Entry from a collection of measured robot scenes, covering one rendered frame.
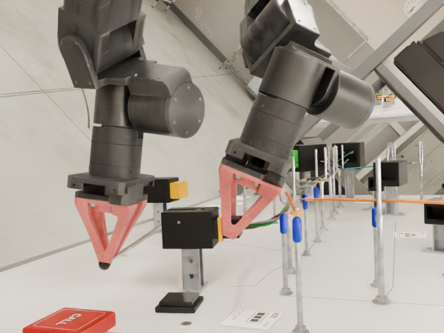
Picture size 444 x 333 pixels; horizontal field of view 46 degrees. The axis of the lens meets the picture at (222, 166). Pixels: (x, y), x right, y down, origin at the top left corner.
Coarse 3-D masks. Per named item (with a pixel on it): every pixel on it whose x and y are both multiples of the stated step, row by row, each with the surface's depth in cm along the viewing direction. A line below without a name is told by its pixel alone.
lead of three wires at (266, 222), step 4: (288, 200) 62; (288, 204) 61; (284, 208) 60; (288, 208) 60; (280, 212) 59; (284, 212) 59; (276, 216) 58; (268, 220) 57; (272, 220) 57; (276, 220) 58; (252, 224) 57; (256, 224) 57; (260, 224) 57; (264, 224) 57; (268, 224) 57; (248, 228) 57; (252, 228) 57
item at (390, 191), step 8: (400, 160) 106; (384, 168) 105; (392, 168) 104; (400, 168) 102; (384, 176) 105; (392, 176) 104; (400, 176) 101; (384, 184) 102; (392, 184) 101; (400, 184) 101; (392, 192) 105; (392, 208) 106
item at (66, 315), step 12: (60, 312) 42; (72, 312) 41; (84, 312) 41; (96, 312) 41; (108, 312) 41; (36, 324) 39; (48, 324) 39; (60, 324) 39; (72, 324) 39; (84, 324) 38; (96, 324) 39; (108, 324) 40
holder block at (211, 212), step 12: (168, 216) 56; (180, 216) 56; (192, 216) 56; (204, 216) 56; (216, 216) 58; (168, 228) 56; (180, 228) 56; (192, 228) 56; (204, 228) 56; (168, 240) 56; (180, 240) 56; (192, 240) 56; (204, 240) 56; (216, 240) 58
